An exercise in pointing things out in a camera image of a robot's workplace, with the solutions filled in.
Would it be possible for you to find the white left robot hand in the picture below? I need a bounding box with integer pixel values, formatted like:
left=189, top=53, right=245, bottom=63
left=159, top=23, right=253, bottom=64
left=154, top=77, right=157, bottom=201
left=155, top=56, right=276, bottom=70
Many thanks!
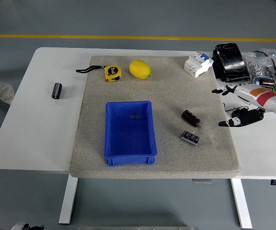
left=10, top=221, right=44, bottom=230

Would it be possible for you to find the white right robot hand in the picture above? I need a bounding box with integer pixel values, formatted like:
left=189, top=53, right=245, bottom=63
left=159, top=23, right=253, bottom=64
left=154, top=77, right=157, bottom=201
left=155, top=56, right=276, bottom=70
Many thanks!
left=211, top=83, right=276, bottom=128

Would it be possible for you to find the dark cylindrical battery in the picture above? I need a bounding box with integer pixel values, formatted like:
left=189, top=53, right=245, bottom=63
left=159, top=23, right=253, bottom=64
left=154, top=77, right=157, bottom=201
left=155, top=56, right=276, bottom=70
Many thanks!
left=51, top=82, right=63, bottom=100
left=180, top=130, right=200, bottom=146
left=259, top=78, right=276, bottom=87
left=181, top=109, right=202, bottom=128

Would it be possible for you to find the blue plastic box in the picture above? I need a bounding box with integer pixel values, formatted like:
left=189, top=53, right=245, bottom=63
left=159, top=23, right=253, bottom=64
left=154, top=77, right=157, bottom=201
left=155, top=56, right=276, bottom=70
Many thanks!
left=103, top=100, right=158, bottom=167

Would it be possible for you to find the plastic bag of metal nuts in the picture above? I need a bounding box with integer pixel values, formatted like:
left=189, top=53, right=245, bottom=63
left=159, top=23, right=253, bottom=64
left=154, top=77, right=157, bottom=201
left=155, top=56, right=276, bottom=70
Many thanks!
left=245, top=51, right=276, bottom=80

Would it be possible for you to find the black wrapped device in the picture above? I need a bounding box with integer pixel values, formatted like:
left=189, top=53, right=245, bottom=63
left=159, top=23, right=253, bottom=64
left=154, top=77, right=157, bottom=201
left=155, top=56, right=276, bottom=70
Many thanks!
left=211, top=42, right=251, bottom=83

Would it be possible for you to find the white table leg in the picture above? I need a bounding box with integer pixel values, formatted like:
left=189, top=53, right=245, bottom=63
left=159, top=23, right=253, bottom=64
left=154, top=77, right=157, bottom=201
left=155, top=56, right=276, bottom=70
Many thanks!
left=231, top=178, right=253, bottom=230
left=58, top=176, right=78, bottom=225

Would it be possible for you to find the white circuit breaker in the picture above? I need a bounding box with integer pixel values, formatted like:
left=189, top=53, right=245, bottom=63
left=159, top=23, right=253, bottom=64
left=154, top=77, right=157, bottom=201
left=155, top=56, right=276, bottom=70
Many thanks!
left=184, top=51, right=214, bottom=79

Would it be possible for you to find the grey-brown mat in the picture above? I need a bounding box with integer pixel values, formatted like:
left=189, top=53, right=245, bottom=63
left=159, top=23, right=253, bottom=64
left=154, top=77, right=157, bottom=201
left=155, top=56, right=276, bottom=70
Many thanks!
left=69, top=56, right=241, bottom=179

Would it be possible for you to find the yellow lemon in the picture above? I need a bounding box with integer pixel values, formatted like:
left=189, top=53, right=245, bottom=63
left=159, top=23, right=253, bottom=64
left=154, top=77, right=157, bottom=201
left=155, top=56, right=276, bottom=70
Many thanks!
left=129, top=59, right=151, bottom=79

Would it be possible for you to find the yellow tape measure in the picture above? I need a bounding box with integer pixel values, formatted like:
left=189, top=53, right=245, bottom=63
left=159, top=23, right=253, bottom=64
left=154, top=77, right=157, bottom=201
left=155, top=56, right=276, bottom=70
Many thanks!
left=76, top=64, right=123, bottom=83

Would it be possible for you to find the black adapter cord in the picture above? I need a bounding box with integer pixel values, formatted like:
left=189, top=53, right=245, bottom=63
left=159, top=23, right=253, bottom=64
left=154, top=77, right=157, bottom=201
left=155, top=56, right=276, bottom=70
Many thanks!
left=223, top=103, right=250, bottom=113

